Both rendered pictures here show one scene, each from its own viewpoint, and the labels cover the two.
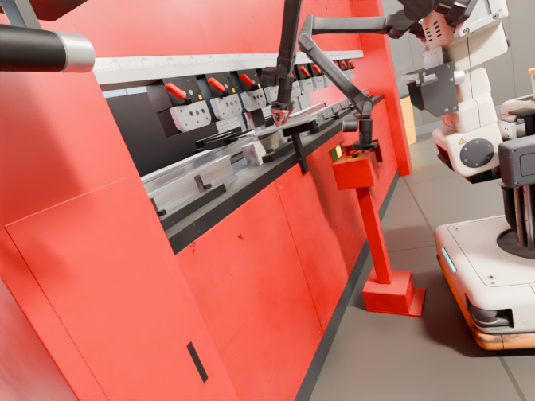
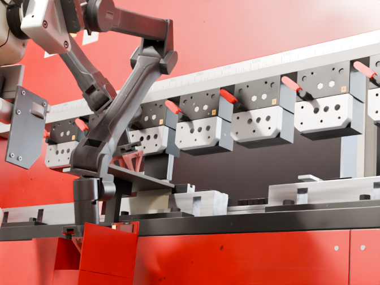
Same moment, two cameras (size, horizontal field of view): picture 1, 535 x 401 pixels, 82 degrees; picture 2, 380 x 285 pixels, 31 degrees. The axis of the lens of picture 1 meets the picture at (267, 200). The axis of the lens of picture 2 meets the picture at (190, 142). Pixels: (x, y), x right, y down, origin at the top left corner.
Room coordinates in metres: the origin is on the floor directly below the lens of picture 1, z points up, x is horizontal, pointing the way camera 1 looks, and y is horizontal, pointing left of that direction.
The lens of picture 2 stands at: (1.77, -2.06, 0.58)
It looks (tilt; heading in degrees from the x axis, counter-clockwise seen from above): 16 degrees up; 97
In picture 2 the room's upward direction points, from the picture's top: 5 degrees clockwise
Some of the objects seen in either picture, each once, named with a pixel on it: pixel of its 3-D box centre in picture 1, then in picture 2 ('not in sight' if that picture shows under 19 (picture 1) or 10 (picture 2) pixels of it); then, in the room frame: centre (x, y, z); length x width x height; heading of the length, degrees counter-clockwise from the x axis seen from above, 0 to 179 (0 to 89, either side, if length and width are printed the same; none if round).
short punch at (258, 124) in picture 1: (257, 120); (157, 171); (1.43, -0.07, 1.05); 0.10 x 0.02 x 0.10; 145
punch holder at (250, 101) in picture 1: (245, 91); (155, 130); (1.41, -0.06, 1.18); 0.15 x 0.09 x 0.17; 145
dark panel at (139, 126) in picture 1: (140, 142); (206, 190); (1.53, 0.48, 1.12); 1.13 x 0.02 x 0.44; 145
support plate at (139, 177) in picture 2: (289, 124); (119, 178); (1.34, -0.19, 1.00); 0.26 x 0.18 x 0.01; 55
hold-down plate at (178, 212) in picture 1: (189, 205); (13, 228); (0.90, 0.23, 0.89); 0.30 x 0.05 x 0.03; 145
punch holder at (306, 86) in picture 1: (299, 79); (329, 101); (1.90, -0.40, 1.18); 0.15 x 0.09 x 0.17; 145
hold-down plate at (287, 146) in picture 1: (282, 149); (148, 220); (1.43, -0.14, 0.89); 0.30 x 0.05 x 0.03; 145
